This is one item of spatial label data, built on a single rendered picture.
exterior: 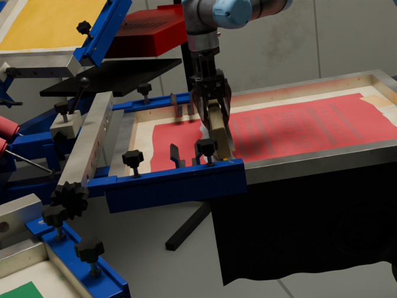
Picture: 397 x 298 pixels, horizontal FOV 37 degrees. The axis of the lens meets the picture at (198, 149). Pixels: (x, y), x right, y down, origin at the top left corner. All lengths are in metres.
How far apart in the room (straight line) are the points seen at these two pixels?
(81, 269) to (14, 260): 0.18
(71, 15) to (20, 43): 0.21
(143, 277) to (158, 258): 0.16
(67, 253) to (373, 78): 1.11
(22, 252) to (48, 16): 1.30
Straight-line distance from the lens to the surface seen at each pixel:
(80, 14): 2.17
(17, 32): 2.31
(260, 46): 4.30
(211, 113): 1.44
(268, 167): 1.27
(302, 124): 1.58
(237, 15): 1.31
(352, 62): 4.66
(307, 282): 2.61
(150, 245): 3.04
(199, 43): 1.41
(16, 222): 1.18
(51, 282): 1.08
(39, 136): 1.57
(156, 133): 1.67
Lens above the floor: 1.50
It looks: 21 degrees down
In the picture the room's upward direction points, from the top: 9 degrees counter-clockwise
